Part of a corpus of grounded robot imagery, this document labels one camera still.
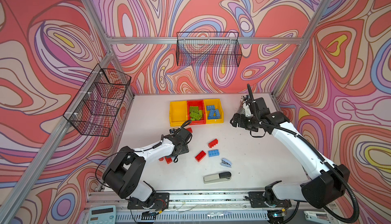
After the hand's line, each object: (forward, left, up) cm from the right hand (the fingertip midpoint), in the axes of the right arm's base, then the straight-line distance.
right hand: (238, 126), depth 79 cm
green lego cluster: (+20, +23, -13) cm, 33 cm away
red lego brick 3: (-9, +21, -18) cm, 29 cm away
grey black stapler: (-21, +11, -14) cm, 28 cm away
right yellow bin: (+29, +7, -13) cm, 32 cm away
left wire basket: (+4, +74, +11) cm, 75 cm away
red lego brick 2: (-1, +13, -16) cm, 21 cm away
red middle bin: (+27, +20, -11) cm, 35 cm away
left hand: (-4, +32, -17) cm, 36 cm away
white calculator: (-35, +67, -15) cm, 77 cm away
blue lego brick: (-7, +13, -17) cm, 23 cm away
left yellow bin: (+24, +36, -17) cm, 46 cm away
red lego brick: (+9, +27, -17) cm, 33 cm away
